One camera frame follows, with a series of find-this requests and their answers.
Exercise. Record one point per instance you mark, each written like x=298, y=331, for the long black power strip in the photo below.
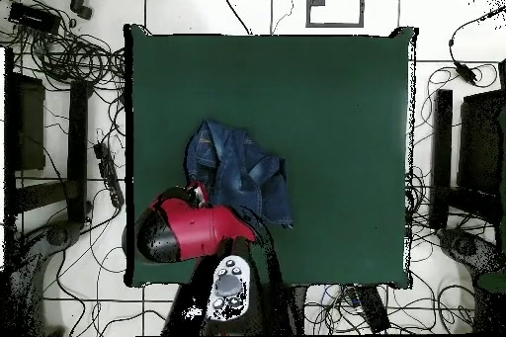
x=371, y=309

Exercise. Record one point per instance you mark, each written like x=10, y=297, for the black power adapter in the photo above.
x=465, y=72

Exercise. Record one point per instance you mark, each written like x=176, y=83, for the grey rectangular floor frame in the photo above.
x=336, y=25

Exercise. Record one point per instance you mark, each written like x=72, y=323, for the dark green tablecloth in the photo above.
x=348, y=115

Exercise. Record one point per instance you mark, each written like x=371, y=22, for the black metal frame stand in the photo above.
x=442, y=147
x=77, y=135

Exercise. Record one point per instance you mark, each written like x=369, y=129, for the dark flat panel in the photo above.
x=480, y=143
x=31, y=123

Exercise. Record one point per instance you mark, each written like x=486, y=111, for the blue denim jeans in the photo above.
x=237, y=163

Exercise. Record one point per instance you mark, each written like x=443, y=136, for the dark green pad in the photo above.
x=492, y=282

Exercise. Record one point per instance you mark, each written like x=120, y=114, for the black rectangular device box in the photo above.
x=33, y=16

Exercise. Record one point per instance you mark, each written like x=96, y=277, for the grey tripod foot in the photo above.
x=462, y=244
x=59, y=234

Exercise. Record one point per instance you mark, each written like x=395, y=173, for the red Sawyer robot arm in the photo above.
x=197, y=226

